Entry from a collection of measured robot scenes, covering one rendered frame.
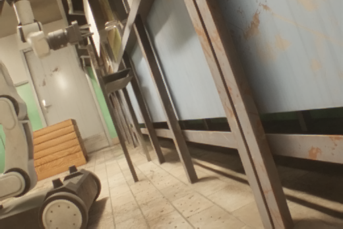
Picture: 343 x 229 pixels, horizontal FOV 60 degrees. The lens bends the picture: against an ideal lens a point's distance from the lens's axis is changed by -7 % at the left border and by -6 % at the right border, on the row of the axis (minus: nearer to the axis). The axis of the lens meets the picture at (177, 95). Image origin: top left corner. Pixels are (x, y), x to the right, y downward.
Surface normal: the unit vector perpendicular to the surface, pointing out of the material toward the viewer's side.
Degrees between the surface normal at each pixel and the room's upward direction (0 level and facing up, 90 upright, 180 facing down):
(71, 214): 90
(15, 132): 115
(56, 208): 90
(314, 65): 90
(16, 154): 90
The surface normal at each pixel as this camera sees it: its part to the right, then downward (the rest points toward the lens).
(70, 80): 0.24, -0.10
